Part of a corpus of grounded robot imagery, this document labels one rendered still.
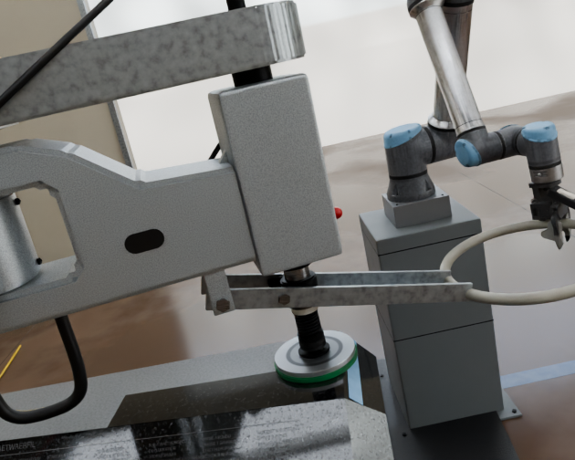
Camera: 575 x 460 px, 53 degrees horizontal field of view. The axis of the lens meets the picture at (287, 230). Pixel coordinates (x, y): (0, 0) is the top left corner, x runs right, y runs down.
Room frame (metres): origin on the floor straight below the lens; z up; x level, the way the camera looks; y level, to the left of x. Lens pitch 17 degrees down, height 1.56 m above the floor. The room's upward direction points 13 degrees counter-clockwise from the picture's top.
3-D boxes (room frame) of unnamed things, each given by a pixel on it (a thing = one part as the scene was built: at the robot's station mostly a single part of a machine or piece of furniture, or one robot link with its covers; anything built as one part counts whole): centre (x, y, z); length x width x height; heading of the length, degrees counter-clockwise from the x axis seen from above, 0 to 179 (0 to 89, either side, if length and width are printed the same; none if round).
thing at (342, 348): (1.34, 0.00, 0.82); 0.21 x 0.21 x 0.01
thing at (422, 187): (2.21, -0.51, 0.99); 0.19 x 0.19 x 0.10
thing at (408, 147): (2.21, -0.52, 1.12); 0.17 x 0.15 x 0.18; 99
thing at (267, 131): (1.33, 0.08, 1.30); 0.36 x 0.22 x 0.45; 100
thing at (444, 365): (2.21, -0.51, 0.43); 0.50 x 0.50 x 0.85; 89
